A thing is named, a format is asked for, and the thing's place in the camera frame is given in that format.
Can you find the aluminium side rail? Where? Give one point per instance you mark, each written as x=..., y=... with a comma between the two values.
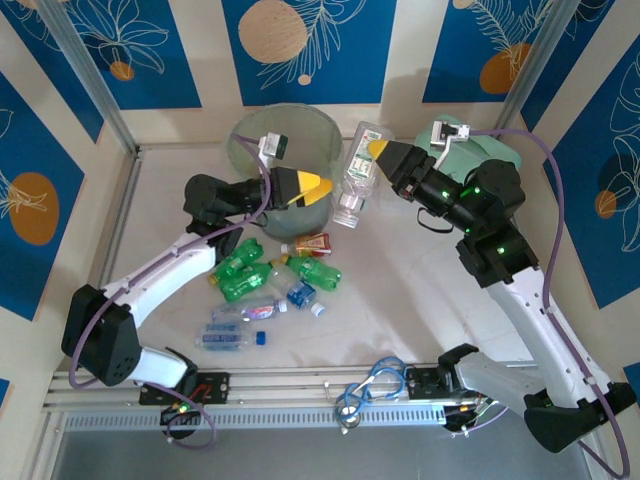
x=126, y=195

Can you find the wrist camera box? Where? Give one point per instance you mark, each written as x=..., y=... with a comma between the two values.
x=274, y=145
x=450, y=134

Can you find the blue stethoscope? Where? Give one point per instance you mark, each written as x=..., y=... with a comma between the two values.
x=372, y=387

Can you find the clear bottle blue label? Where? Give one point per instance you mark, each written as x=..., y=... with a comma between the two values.
x=300, y=294

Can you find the clear bottle purple label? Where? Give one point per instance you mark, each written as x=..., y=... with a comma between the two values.
x=255, y=312

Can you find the grey metal sheet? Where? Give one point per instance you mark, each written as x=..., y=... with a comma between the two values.
x=320, y=455

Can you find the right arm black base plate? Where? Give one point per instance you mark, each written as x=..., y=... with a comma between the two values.
x=420, y=385

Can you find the green plastic bottle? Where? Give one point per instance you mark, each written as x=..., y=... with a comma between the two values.
x=315, y=272
x=240, y=257
x=245, y=284

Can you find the clear soda water bottle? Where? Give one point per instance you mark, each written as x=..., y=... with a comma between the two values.
x=225, y=339

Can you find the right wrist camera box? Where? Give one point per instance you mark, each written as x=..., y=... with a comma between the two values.
x=450, y=134

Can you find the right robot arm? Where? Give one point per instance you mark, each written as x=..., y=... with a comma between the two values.
x=545, y=325

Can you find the mint green zip pouch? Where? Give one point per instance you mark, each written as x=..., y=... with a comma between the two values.
x=497, y=149

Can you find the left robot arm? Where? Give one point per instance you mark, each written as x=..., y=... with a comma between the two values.
x=165, y=275

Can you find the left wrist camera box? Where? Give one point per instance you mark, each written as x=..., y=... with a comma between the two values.
x=274, y=145

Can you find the aluminium rail frame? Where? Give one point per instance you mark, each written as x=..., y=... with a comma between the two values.
x=280, y=385

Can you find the aluminium corner post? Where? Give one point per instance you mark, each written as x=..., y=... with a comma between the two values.
x=91, y=75
x=537, y=67

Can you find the mesh bin with green liner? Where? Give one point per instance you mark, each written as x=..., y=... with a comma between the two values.
x=305, y=132

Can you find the clear bottle green label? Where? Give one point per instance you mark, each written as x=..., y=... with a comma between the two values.
x=357, y=195

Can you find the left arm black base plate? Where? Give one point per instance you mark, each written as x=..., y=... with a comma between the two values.
x=217, y=387

